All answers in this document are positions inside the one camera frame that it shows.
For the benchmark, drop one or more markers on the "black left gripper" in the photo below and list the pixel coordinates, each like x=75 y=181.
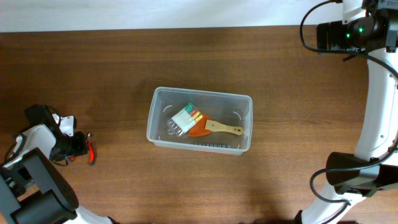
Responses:
x=80 y=144

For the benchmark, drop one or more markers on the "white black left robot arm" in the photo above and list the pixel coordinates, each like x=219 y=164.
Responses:
x=32 y=189

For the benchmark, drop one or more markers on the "orange socket bit rail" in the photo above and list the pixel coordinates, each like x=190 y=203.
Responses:
x=213 y=145

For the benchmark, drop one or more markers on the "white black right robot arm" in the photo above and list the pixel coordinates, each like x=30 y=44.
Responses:
x=367 y=29

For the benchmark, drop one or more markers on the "red handled pliers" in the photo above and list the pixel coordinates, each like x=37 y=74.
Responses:
x=89 y=149

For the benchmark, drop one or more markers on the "orange scraper wooden handle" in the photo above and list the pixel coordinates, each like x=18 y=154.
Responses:
x=206 y=125

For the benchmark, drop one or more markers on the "clear case coloured bits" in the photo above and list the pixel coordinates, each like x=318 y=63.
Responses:
x=183 y=121

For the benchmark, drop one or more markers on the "clear plastic container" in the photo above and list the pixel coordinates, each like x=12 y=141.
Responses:
x=226 y=108

